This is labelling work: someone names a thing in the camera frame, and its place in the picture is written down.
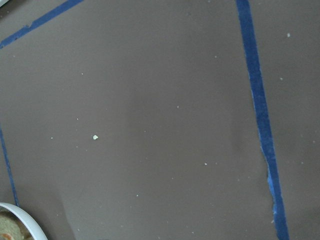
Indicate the white plate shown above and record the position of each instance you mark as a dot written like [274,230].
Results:
[32,226]

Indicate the bread slice with fried egg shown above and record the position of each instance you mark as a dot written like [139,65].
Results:
[11,228]

